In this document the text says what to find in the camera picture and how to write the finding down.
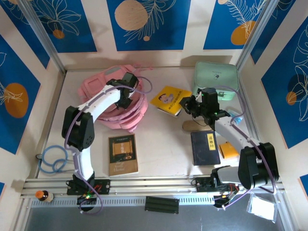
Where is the aluminium frame post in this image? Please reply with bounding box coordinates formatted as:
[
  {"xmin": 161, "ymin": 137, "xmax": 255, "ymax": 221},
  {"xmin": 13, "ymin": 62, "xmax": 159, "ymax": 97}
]
[
  {"xmin": 18, "ymin": 0, "xmax": 67, "ymax": 74},
  {"xmin": 235, "ymin": 0, "xmax": 274, "ymax": 70}
]

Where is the beige fabric pencil case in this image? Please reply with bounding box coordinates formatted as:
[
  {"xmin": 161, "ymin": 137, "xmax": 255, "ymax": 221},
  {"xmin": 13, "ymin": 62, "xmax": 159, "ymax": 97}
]
[{"xmin": 182, "ymin": 119, "xmax": 212, "ymax": 132}]

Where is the navy book with yellow label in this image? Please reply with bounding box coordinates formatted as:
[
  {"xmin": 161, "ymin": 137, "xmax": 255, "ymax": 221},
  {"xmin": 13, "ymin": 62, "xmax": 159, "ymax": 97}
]
[{"xmin": 190, "ymin": 131, "xmax": 221, "ymax": 166}]

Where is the aluminium mounting rail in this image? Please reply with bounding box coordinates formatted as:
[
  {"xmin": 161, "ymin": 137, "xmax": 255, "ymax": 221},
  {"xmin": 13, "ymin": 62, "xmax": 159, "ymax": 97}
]
[{"xmin": 20, "ymin": 174, "xmax": 286, "ymax": 200}]

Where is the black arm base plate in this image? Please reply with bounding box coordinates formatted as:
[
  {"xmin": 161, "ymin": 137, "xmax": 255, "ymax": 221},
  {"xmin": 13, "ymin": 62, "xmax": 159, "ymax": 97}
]
[
  {"xmin": 66, "ymin": 179, "xmax": 111, "ymax": 195},
  {"xmin": 194, "ymin": 177, "xmax": 240, "ymax": 193}
]

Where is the black ribbed block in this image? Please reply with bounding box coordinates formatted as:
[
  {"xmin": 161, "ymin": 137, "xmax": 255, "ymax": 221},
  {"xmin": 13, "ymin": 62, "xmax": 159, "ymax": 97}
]
[{"xmin": 144, "ymin": 196, "xmax": 180, "ymax": 215}]

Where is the slotted metal strip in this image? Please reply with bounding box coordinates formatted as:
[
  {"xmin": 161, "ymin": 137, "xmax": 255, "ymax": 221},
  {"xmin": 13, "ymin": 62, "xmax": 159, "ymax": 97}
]
[{"xmin": 30, "ymin": 196, "xmax": 216, "ymax": 208}]

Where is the yellow cartoon cover book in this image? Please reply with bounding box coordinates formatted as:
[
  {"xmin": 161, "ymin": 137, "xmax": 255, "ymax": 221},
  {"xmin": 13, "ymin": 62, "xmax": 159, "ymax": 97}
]
[{"xmin": 149, "ymin": 85, "xmax": 193, "ymax": 117}]

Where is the clear bag with white card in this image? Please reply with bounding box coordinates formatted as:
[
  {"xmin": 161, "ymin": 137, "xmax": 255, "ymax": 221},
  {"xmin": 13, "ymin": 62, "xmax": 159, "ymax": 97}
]
[{"xmin": 246, "ymin": 192, "xmax": 277, "ymax": 222}]

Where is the aluminium side rail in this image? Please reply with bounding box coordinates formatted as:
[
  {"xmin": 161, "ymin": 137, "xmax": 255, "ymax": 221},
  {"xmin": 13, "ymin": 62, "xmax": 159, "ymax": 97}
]
[{"xmin": 238, "ymin": 69, "xmax": 271, "ymax": 174}]

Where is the blue floral wall poster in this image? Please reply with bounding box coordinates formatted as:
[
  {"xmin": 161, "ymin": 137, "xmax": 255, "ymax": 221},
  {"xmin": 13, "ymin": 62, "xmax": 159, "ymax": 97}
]
[
  {"xmin": 261, "ymin": 21, "xmax": 308, "ymax": 149},
  {"xmin": 0, "ymin": 35, "xmax": 41, "ymax": 154},
  {"xmin": 203, "ymin": 0, "xmax": 265, "ymax": 51},
  {"xmin": 250, "ymin": 0, "xmax": 296, "ymax": 64},
  {"xmin": 106, "ymin": 0, "xmax": 192, "ymax": 51},
  {"xmin": 27, "ymin": 0, "xmax": 98, "ymax": 53},
  {"xmin": 0, "ymin": 4, "xmax": 51, "ymax": 69}
]

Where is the dark brown tan book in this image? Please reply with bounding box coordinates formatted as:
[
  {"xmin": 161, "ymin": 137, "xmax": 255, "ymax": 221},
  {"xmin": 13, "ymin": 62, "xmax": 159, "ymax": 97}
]
[{"xmin": 108, "ymin": 133, "xmax": 140, "ymax": 177}]

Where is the light blue tissue packet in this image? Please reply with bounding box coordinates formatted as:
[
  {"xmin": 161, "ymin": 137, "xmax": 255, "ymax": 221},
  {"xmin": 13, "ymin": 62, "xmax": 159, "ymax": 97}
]
[{"xmin": 227, "ymin": 108, "xmax": 243, "ymax": 125}]

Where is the orange tape roll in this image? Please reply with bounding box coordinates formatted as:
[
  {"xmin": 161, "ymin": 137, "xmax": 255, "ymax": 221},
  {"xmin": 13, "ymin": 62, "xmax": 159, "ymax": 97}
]
[{"xmin": 218, "ymin": 141, "xmax": 238, "ymax": 159}]

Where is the light blue coiled cable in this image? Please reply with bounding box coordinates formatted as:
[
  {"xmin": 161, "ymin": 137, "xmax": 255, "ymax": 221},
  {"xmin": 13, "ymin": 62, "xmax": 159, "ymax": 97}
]
[{"xmin": 38, "ymin": 144, "xmax": 69, "ymax": 174}]

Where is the mint green zip case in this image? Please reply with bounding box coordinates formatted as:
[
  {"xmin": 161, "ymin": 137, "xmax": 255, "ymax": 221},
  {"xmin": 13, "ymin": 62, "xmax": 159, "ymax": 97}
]
[{"xmin": 192, "ymin": 61, "xmax": 240, "ymax": 101}]

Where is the pink student backpack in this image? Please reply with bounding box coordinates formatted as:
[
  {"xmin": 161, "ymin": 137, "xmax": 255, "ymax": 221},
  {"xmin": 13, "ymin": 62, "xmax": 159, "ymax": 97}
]
[{"xmin": 77, "ymin": 63, "xmax": 154, "ymax": 133}]

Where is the brown bottle with orange cap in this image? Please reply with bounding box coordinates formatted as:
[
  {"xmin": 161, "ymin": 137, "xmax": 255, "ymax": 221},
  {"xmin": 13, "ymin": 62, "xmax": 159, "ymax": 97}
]
[{"xmin": 35, "ymin": 190, "xmax": 55, "ymax": 203}]

